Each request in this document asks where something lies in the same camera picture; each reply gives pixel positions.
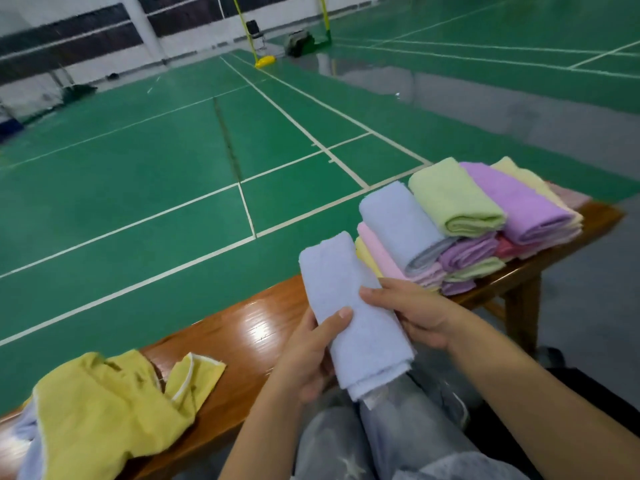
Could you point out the person's right hand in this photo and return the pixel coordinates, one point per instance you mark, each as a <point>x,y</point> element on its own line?
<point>420,310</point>

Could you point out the person's left hand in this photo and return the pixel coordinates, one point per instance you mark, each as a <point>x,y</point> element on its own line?
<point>305,360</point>

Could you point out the light green striped towel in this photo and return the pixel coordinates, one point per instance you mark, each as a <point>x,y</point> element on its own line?
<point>480,269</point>

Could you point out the pale yellow towel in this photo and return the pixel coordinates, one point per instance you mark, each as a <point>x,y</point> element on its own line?
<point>520,173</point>
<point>366,257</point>

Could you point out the light blue towel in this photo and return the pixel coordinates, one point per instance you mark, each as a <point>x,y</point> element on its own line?
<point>340,285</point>
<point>28,455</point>

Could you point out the white blue towel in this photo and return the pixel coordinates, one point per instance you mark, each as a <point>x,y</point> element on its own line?
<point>400,225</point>

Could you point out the yellow white striped cloth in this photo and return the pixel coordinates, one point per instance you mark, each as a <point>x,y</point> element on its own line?
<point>195,380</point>

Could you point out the person's right forearm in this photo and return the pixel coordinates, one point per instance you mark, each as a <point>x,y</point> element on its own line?
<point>550,405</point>

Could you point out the person's left forearm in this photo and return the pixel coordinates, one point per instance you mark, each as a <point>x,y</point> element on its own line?
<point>270,440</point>

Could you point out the person's grey trousers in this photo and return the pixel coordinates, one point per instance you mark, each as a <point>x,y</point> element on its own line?
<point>420,425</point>

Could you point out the brown wooden bench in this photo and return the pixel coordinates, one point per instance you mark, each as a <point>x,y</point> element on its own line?
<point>250,335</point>

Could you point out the black sports bag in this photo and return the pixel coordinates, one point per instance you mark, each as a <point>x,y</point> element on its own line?
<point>300,44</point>

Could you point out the dark folding chair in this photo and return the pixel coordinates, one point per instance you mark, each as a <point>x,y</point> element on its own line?
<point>254,33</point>

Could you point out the yellow net post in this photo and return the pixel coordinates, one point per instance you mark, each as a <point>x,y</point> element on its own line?
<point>265,62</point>
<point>325,15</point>

